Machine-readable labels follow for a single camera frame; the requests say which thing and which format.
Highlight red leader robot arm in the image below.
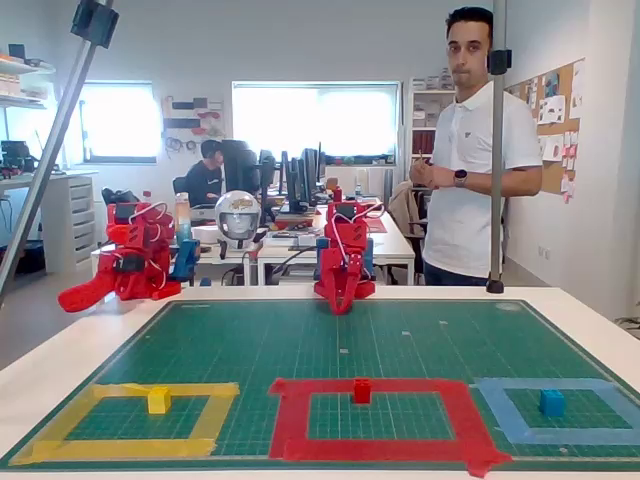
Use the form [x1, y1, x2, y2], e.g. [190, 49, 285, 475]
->
[57, 201, 183, 314]

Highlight man's left forearm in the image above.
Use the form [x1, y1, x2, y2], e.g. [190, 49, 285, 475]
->
[465, 166, 545, 200]

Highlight red tape square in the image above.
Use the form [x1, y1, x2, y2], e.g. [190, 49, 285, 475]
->
[268, 378, 514, 479]

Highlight yellow toy brick cube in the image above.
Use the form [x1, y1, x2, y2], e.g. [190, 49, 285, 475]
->
[147, 386, 173, 415]

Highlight blue toy brick cube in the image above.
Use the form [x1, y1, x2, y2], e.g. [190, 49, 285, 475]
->
[539, 388, 566, 418]

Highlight blue tape square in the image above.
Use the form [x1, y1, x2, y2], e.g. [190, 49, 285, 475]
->
[469, 377, 640, 446]

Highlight yellow tape square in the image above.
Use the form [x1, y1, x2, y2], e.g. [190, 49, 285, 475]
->
[9, 382, 240, 466]

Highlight man's right hand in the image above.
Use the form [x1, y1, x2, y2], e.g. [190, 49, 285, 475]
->
[408, 159, 435, 190]

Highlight man's left hand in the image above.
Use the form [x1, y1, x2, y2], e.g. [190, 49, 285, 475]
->
[427, 165, 455, 192]

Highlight white office desk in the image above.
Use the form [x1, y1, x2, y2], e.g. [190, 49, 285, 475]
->
[92, 234, 261, 287]
[257, 197, 417, 287]

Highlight beige jacket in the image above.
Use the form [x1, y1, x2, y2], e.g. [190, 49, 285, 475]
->
[388, 181, 426, 239]

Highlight black computer monitor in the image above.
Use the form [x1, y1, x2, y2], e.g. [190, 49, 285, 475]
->
[302, 142, 325, 201]
[222, 139, 261, 201]
[258, 149, 279, 199]
[279, 149, 307, 214]

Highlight green cutting mat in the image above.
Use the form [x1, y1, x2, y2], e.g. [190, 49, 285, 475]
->
[0, 298, 640, 474]

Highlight white motorcycle helmet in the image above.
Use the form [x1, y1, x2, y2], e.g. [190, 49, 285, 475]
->
[214, 190, 263, 250]

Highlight man in white polo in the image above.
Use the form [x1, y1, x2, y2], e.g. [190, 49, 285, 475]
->
[422, 5, 545, 287]

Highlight wide bright window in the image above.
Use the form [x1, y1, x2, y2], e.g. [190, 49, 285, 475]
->
[231, 80, 402, 164]

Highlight seated person in dark top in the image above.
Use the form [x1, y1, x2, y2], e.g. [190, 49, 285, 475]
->
[183, 138, 226, 209]

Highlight gradient coloured water bottle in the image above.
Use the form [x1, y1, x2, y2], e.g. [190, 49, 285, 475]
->
[174, 191, 193, 247]

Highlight white bookshelf with red binders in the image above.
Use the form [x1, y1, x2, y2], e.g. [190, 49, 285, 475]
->
[407, 76, 457, 211]

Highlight vertical metal pole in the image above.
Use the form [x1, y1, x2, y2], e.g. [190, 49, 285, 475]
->
[491, 0, 509, 284]

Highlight cork pin board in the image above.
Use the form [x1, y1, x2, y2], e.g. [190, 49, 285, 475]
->
[504, 58, 587, 197]

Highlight black bag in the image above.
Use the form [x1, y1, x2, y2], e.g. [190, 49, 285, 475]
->
[101, 186, 142, 206]

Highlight black pole clamp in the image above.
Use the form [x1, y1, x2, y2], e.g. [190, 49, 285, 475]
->
[70, 0, 121, 50]
[486, 47, 513, 77]

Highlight small bright window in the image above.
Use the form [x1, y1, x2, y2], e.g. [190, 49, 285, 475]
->
[79, 81, 160, 165]

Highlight white drawer cabinet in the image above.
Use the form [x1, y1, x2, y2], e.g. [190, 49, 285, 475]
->
[47, 172, 100, 275]

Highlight slanted metal pole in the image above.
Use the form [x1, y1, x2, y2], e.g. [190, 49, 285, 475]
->
[0, 0, 114, 306]

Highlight black desktop machine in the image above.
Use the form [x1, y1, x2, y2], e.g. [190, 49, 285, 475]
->
[0, 139, 41, 176]

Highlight wall-mounted parts rack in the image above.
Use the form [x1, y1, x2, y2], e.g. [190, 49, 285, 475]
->
[160, 95, 226, 157]

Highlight wall shelf with boxes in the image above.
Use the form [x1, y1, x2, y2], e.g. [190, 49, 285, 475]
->
[0, 43, 57, 110]

